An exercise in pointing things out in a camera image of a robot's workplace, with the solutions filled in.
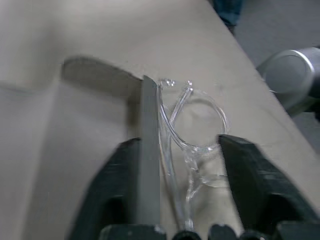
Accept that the clear plastic tubing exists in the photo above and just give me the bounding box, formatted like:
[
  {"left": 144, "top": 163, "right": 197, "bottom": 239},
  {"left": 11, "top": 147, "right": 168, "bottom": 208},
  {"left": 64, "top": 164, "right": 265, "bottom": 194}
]
[{"left": 156, "top": 77, "right": 230, "bottom": 232}]

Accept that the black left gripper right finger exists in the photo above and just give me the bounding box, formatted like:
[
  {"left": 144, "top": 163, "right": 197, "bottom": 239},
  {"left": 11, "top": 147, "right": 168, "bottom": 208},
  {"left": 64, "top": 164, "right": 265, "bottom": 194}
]
[{"left": 217, "top": 133, "right": 320, "bottom": 235}]

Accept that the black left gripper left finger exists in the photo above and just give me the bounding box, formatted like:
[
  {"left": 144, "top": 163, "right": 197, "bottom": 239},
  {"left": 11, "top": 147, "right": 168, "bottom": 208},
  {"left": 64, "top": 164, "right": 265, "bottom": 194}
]
[{"left": 66, "top": 136, "right": 141, "bottom": 240}]

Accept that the dark blue fabric object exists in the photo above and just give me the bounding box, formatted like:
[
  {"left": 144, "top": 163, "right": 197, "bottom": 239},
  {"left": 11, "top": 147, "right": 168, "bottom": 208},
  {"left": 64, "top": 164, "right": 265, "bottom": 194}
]
[{"left": 216, "top": 0, "right": 244, "bottom": 34}]

